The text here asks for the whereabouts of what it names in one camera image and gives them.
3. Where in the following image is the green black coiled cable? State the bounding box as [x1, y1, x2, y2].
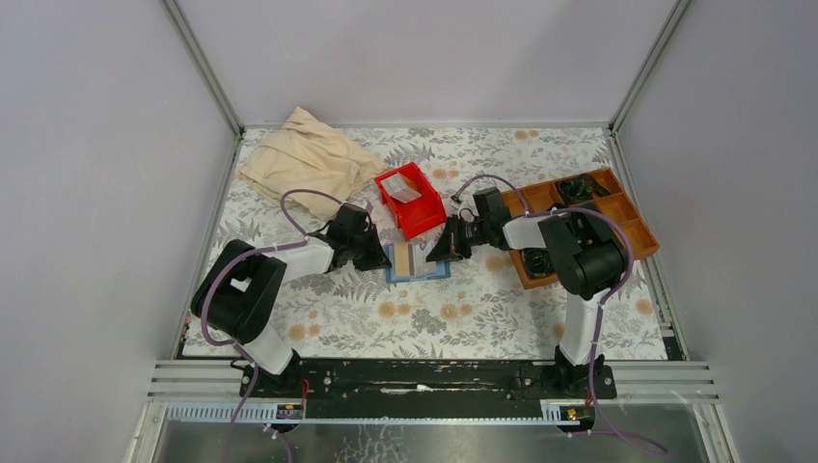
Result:
[520, 247, 554, 279]

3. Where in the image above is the tan credit card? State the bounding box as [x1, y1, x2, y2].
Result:
[393, 243, 412, 278]

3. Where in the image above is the stack of credit cards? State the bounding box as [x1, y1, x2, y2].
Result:
[381, 173, 423, 204]

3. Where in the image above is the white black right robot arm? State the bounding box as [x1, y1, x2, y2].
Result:
[426, 187, 634, 397]

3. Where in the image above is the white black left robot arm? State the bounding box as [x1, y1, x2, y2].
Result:
[191, 203, 392, 396]

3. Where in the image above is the beige crumpled cloth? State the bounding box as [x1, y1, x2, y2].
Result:
[237, 107, 390, 220]

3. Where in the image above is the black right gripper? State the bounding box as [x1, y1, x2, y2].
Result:
[426, 214, 490, 263]

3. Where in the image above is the red plastic bin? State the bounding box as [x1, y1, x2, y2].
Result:
[374, 162, 447, 240]

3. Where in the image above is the wooden compartment tray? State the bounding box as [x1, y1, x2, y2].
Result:
[502, 168, 660, 289]

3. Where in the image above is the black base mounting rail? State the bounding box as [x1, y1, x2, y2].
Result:
[239, 358, 617, 420]

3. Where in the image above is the floral patterned table mat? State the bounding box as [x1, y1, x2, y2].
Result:
[207, 127, 668, 360]

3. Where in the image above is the black coiled cable bundle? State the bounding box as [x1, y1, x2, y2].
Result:
[557, 174, 612, 205]

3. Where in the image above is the blue card holder wallet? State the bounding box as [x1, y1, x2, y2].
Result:
[385, 243, 450, 285]

